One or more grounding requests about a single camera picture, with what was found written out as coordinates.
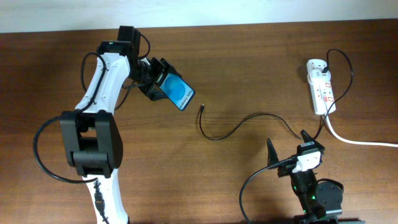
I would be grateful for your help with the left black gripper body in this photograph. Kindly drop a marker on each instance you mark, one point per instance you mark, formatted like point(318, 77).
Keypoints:
point(153, 71)

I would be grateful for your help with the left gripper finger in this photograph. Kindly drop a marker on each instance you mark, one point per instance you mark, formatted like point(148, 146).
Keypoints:
point(172, 71)
point(156, 94)

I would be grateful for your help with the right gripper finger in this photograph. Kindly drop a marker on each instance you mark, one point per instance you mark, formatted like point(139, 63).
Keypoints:
point(306, 137)
point(272, 160)

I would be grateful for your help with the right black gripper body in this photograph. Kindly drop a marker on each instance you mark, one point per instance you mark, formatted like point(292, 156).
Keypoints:
point(288, 168)

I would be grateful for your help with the blue screen smartphone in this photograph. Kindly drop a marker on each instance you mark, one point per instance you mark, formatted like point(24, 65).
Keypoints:
point(177, 90)

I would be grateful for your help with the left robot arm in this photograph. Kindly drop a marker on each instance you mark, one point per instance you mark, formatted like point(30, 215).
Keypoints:
point(93, 144)

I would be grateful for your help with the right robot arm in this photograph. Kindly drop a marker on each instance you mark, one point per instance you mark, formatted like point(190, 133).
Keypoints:
point(320, 198)

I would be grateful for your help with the white USB charger plug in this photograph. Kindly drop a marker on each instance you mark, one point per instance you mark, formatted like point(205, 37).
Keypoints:
point(318, 76)

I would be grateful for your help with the white power strip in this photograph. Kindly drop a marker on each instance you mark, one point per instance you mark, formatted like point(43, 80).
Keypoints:
point(322, 93)

